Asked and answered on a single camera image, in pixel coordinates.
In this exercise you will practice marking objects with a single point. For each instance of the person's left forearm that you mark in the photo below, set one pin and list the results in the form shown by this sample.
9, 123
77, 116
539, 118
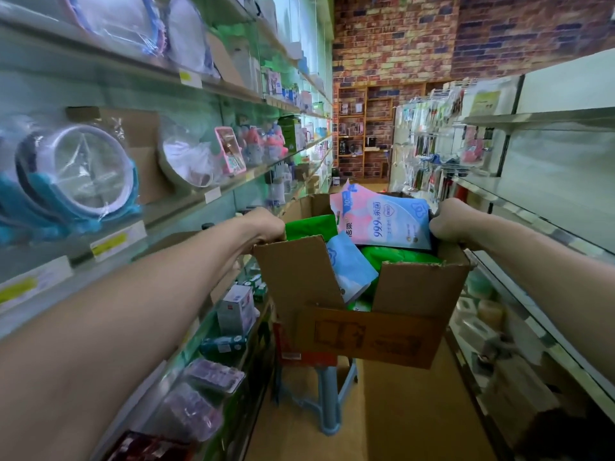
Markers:
115, 341

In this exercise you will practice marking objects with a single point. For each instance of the clear packaged goods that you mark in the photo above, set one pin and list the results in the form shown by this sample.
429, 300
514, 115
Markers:
213, 376

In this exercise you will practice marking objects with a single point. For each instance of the pink packaged item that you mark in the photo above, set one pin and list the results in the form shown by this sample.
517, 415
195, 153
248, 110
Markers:
231, 150

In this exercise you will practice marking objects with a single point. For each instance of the small white box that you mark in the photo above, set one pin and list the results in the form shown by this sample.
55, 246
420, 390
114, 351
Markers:
236, 310

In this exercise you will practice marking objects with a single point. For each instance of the person's right hand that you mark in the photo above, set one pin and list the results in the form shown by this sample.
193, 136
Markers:
459, 223

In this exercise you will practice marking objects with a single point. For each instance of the hanging packaged goods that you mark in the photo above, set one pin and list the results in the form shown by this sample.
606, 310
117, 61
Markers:
432, 139

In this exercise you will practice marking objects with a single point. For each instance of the blue plastic stool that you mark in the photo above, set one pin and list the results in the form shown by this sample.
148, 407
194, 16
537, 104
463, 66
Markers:
332, 398

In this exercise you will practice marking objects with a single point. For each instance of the wrapped steel basin blue rim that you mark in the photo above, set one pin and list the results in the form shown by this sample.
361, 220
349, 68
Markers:
67, 173

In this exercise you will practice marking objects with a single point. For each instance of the person's left hand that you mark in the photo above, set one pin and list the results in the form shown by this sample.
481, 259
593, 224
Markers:
264, 227

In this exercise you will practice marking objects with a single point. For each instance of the brown carton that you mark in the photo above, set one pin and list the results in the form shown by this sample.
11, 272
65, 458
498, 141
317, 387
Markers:
144, 139

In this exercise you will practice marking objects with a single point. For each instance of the wrapped clear plate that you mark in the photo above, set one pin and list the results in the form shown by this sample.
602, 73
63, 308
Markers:
190, 33
115, 19

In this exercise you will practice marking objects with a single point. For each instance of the wrapped steel bowl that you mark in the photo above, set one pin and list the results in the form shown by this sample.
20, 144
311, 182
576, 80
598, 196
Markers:
190, 158

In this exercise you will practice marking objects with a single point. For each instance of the person's right forearm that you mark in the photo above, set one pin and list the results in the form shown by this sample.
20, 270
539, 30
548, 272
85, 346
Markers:
557, 283

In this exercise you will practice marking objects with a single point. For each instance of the metal store shelving unit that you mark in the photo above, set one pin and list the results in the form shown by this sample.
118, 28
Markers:
557, 168

